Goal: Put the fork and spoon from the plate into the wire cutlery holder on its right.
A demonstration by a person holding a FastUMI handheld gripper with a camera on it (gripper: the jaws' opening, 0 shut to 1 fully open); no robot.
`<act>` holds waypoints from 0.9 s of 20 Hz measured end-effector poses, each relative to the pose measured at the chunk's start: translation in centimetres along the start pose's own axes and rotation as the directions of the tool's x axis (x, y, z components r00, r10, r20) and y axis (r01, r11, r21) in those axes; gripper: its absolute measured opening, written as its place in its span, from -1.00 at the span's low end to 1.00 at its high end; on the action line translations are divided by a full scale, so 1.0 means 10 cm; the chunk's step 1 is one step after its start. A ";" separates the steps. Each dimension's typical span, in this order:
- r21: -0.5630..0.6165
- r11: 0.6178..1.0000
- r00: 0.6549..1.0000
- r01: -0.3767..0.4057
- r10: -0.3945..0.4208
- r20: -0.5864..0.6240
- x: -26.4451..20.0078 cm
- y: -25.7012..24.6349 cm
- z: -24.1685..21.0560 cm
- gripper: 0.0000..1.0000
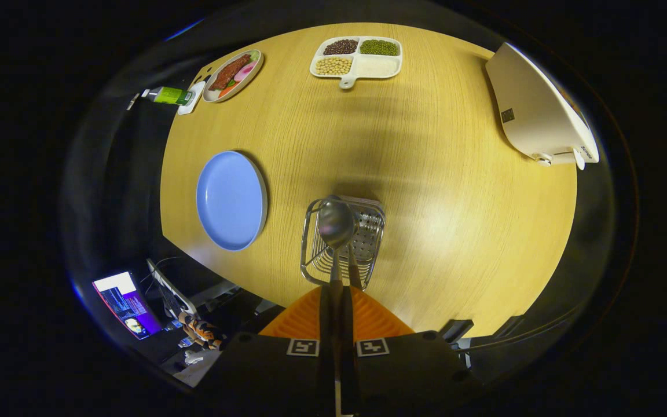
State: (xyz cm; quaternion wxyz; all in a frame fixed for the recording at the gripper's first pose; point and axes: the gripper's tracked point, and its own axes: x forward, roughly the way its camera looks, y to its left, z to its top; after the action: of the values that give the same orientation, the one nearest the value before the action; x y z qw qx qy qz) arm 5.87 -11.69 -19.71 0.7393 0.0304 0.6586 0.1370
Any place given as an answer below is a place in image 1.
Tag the white toaster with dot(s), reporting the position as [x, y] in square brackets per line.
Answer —
[536, 110]

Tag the white cloth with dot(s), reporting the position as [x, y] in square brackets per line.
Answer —
[200, 370]

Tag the white square coaster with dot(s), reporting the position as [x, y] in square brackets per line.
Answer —
[199, 92]

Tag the white divided dish of beans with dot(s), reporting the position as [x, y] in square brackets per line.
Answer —
[377, 66]

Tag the black bracket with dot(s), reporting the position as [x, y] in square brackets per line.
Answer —
[456, 330]

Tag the plate of meat and vegetables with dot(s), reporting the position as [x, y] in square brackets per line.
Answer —
[232, 72]

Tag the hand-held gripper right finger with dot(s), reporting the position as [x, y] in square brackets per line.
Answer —
[348, 324]

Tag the computer monitor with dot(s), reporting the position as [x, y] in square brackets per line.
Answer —
[128, 304]

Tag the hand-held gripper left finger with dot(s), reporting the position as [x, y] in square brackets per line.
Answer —
[325, 324]

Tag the green label water bottle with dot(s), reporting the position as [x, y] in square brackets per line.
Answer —
[171, 95]

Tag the blue plate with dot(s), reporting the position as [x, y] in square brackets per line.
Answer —
[229, 200]

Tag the black backdrop cloth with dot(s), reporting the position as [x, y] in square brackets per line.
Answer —
[125, 133]

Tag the tiger striped plush toy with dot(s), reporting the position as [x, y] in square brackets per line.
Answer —
[200, 331]

